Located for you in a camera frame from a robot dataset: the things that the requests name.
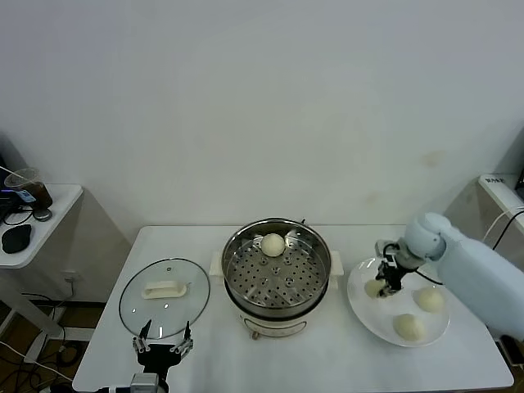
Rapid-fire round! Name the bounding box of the black computer mouse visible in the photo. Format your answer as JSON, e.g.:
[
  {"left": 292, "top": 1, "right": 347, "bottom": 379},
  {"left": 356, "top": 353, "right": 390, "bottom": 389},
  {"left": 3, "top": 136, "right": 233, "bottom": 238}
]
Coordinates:
[{"left": 1, "top": 224, "right": 33, "bottom": 254}]

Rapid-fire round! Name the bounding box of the black printed box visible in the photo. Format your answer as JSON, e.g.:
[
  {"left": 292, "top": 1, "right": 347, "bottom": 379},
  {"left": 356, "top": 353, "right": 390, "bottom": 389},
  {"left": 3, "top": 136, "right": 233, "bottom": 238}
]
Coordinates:
[{"left": 0, "top": 186, "right": 26, "bottom": 215}]

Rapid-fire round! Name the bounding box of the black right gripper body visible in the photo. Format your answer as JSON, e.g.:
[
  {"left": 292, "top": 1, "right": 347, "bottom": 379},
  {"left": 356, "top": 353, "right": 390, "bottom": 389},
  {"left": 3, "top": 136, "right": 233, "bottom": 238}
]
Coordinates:
[{"left": 383, "top": 264, "right": 404, "bottom": 293}]

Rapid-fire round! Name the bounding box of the cream electric cooker base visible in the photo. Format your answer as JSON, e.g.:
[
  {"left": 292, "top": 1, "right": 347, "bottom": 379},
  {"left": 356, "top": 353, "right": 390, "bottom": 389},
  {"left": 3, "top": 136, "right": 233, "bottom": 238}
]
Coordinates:
[{"left": 224, "top": 282, "right": 328, "bottom": 341}]

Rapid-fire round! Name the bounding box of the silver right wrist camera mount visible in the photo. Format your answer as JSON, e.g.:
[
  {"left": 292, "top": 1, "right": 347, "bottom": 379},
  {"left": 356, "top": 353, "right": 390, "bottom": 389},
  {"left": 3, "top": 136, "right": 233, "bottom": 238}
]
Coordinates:
[{"left": 375, "top": 240, "right": 409, "bottom": 269}]

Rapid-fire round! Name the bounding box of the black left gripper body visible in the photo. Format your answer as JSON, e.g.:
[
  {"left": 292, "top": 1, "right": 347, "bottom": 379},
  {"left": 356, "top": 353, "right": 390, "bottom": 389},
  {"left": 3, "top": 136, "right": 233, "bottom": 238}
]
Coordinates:
[{"left": 136, "top": 346, "right": 184, "bottom": 374}]

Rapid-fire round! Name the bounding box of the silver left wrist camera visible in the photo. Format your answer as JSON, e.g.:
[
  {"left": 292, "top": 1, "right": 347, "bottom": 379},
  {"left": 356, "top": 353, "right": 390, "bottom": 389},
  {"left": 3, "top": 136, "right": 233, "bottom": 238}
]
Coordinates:
[{"left": 129, "top": 371, "right": 161, "bottom": 392}]

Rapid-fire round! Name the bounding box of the white round plate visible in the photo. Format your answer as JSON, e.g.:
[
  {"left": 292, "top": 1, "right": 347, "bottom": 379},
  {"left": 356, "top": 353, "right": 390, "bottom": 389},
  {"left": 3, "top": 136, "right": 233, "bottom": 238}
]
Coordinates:
[{"left": 346, "top": 256, "right": 451, "bottom": 349}]

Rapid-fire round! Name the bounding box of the plastic cup iced coffee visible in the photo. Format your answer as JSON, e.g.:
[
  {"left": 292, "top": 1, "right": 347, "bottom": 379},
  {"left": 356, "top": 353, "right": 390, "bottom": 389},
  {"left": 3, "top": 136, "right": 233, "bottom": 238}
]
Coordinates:
[{"left": 2, "top": 167, "right": 54, "bottom": 209}]

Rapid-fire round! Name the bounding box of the white steamed baozi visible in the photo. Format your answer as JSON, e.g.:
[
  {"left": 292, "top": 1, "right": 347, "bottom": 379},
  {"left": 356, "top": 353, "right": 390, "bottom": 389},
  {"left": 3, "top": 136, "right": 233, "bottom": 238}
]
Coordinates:
[
  {"left": 260, "top": 233, "right": 286, "bottom": 258},
  {"left": 392, "top": 313, "right": 426, "bottom": 343},
  {"left": 415, "top": 286, "right": 446, "bottom": 314},
  {"left": 364, "top": 278, "right": 386, "bottom": 299}
]

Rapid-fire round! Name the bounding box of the white power cable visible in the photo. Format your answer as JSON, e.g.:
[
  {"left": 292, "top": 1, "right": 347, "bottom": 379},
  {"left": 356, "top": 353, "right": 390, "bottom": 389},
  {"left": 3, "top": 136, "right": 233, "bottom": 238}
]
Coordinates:
[{"left": 486, "top": 206, "right": 524, "bottom": 246}]

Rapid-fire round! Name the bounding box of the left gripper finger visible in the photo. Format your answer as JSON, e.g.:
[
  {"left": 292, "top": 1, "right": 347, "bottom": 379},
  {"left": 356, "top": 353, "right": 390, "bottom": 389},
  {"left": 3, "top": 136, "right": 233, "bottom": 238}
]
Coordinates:
[
  {"left": 130, "top": 319, "right": 152, "bottom": 355},
  {"left": 169, "top": 320, "right": 196, "bottom": 355}
]

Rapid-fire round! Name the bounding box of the steel steamer basket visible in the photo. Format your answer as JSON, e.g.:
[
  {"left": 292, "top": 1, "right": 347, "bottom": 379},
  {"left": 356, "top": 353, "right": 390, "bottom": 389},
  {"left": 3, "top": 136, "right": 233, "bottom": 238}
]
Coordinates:
[{"left": 210, "top": 219, "right": 344, "bottom": 318}]

